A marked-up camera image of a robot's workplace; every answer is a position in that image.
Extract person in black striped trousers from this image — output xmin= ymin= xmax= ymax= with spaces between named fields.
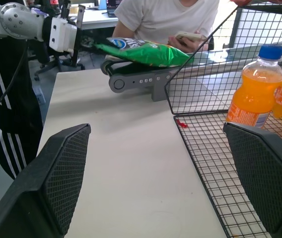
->
xmin=0 ymin=37 xmax=44 ymax=180

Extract person's hand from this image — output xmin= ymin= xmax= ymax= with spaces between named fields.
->
xmin=168 ymin=30 xmax=209 ymax=53

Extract black office chair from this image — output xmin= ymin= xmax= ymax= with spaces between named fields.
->
xmin=28 ymin=38 xmax=86 ymax=81

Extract white smartphone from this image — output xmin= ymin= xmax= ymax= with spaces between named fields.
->
xmin=174 ymin=31 xmax=208 ymax=43

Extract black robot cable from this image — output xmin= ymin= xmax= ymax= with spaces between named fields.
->
xmin=0 ymin=41 xmax=30 ymax=118

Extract red snack bag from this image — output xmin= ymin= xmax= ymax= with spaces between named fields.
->
xmin=231 ymin=0 xmax=253 ymax=7

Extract black wire rack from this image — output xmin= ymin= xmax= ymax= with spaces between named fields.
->
xmin=164 ymin=0 xmax=282 ymax=238

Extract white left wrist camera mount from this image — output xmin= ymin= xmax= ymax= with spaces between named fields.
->
xmin=48 ymin=16 xmax=78 ymax=54

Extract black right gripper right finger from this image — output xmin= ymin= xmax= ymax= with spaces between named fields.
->
xmin=222 ymin=121 xmax=282 ymax=235

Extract person in white t-shirt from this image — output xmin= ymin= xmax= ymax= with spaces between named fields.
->
xmin=112 ymin=0 xmax=220 ymax=53

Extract green chip bag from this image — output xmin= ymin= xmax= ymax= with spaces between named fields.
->
xmin=91 ymin=37 xmax=194 ymax=69

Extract orange soda bottle blue cap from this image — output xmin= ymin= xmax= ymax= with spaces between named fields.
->
xmin=226 ymin=45 xmax=282 ymax=129

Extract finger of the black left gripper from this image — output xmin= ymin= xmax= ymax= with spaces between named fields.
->
xmin=82 ymin=36 xmax=107 ymax=51

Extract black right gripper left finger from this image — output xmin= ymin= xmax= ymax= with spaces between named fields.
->
xmin=0 ymin=123 xmax=92 ymax=238

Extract white background desk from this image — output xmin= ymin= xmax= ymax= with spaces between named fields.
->
xmin=68 ymin=6 xmax=120 ymax=31

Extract grey conveyor belt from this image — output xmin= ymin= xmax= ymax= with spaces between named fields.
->
xmin=100 ymin=42 xmax=282 ymax=102

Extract open laptop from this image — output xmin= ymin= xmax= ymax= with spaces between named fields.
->
xmin=98 ymin=0 xmax=125 ymax=17

